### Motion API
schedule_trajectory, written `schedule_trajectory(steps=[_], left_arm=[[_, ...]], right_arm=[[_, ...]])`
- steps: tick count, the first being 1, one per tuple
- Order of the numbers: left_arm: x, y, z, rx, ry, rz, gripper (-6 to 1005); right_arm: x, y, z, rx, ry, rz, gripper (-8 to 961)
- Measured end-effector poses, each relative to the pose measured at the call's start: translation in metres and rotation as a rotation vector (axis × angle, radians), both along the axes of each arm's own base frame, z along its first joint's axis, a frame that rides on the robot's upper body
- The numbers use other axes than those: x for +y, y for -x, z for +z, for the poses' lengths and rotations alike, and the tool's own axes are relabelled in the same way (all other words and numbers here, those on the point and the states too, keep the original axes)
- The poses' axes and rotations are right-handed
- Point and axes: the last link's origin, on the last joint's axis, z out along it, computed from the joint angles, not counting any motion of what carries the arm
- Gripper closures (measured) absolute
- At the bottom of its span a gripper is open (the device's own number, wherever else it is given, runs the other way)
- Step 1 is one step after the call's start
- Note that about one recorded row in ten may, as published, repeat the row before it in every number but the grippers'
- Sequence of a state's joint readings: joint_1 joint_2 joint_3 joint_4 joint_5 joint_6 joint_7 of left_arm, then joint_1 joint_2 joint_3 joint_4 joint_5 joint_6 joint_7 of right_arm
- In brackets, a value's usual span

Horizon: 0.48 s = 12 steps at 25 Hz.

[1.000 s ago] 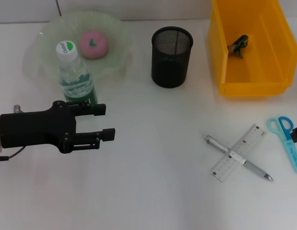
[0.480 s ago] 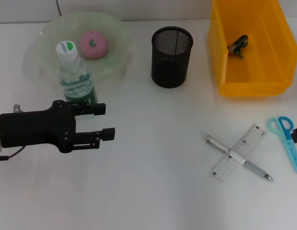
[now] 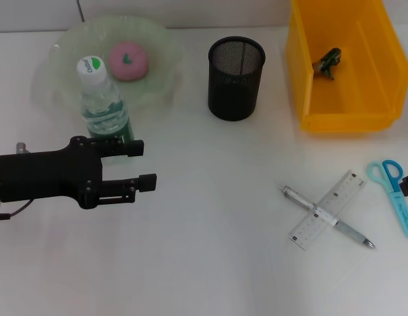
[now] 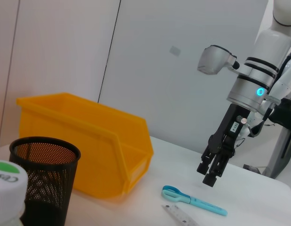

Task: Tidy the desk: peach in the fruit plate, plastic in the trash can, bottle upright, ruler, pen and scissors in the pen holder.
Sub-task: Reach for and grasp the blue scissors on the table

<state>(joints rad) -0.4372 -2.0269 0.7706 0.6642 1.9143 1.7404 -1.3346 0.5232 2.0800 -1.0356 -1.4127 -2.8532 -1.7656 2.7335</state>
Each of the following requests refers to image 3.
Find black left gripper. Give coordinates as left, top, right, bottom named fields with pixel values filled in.
left=0, top=136, right=158, bottom=210

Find blue teal scissors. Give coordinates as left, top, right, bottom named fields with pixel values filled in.
left=366, top=159, right=408, bottom=240

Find clear green-label water bottle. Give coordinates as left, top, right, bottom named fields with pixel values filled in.
left=76, top=55, right=136, bottom=165

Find pink toy peach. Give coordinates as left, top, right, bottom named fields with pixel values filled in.
left=107, top=41, right=150, bottom=82

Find green plastic wrapper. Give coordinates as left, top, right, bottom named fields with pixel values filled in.
left=312, top=47, right=343, bottom=82

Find clear plastic ruler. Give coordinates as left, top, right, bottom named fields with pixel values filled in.
left=288, top=169, right=367, bottom=251

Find translucent green fruit plate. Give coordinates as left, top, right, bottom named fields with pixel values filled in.
left=47, top=14, right=185, bottom=126

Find transparent ballpoint pen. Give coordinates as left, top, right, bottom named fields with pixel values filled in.
left=277, top=184, right=376, bottom=250

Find black mesh pen holder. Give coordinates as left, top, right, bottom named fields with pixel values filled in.
left=208, top=36, right=266, bottom=122

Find yellow plastic bin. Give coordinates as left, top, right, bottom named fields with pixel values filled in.
left=285, top=0, right=408, bottom=134

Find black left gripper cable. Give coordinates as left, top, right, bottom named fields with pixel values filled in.
left=0, top=199, right=35, bottom=221

